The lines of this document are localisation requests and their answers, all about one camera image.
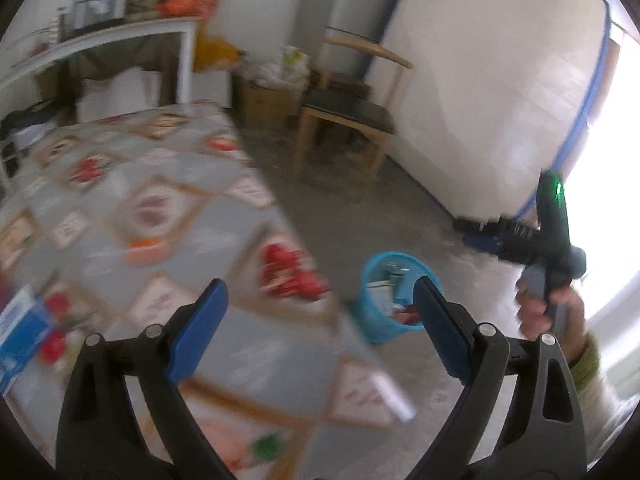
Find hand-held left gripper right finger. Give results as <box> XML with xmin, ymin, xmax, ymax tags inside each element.
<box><xmin>405</xmin><ymin>276</ymin><xmax>587</xmax><ymax>480</ymax></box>

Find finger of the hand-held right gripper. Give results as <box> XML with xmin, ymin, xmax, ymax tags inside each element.
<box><xmin>455</xmin><ymin>217</ymin><xmax>501</xmax><ymax>260</ymax></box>

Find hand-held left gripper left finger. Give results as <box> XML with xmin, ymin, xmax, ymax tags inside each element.
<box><xmin>56</xmin><ymin>278</ymin><xmax>236</xmax><ymax>480</ymax></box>

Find red paper packet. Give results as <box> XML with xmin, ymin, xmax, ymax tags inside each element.
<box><xmin>392</xmin><ymin>306</ymin><xmax>422</xmax><ymax>330</ymax></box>

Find blue plastic wastebasket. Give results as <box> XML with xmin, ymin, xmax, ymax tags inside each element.
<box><xmin>352</xmin><ymin>252</ymin><xmax>444</xmax><ymax>344</ymax></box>

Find blue white long box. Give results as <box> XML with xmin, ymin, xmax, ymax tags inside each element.
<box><xmin>0</xmin><ymin>285</ymin><xmax>54</xmax><ymax>396</ymax></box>

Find person's right forearm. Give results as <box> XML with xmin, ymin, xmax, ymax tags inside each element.
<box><xmin>570</xmin><ymin>332</ymin><xmax>640</xmax><ymax>466</ymax></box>

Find person's right hand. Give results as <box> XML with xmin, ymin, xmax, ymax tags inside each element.
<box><xmin>515</xmin><ymin>285</ymin><xmax>586</xmax><ymax>361</ymax></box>

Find fruit print tablecloth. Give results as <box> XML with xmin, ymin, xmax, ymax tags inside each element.
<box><xmin>0</xmin><ymin>102</ymin><xmax>416</xmax><ymax>471</ymax></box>

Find white mattress blue edge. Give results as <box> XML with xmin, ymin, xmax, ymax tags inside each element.
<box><xmin>380</xmin><ymin>0</ymin><xmax>612</xmax><ymax>226</ymax></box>

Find wooden chair dark seat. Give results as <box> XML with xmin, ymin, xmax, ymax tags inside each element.
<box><xmin>294</xmin><ymin>35</ymin><xmax>414</xmax><ymax>187</ymax></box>

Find brown cardboard box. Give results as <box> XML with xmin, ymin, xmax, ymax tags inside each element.
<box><xmin>235</xmin><ymin>80</ymin><xmax>301</xmax><ymax>131</ymax></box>

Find white sack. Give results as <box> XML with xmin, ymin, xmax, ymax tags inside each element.
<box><xmin>75</xmin><ymin>67</ymin><xmax>166</xmax><ymax>121</ymax></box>

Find cardboard box with bags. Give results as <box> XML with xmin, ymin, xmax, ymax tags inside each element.
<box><xmin>250</xmin><ymin>45</ymin><xmax>312</xmax><ymax>86</ymax></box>

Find yellow plastic bag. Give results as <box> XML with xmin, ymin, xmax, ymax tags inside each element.
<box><xmin>195</xmin><ymin>35</ymin><xmax>242</xmax><ymax>71</ymax></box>

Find white side table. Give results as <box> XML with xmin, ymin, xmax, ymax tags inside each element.
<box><xmin>0</xmin><ymin>15</ymin><xmax>201</xmax><ymax>107</ymax></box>

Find orange plastic bag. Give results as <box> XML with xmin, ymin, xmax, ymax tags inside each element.
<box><xmin>157</xmin><ymin>0</ymin><xmax>221</xmax><ymax>16</ymax></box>

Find silver rice cooker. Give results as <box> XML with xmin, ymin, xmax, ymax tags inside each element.
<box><xmin>72</xmin><ymin>0</ymin><xmax>136</xmax><ymax>26</ymax></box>

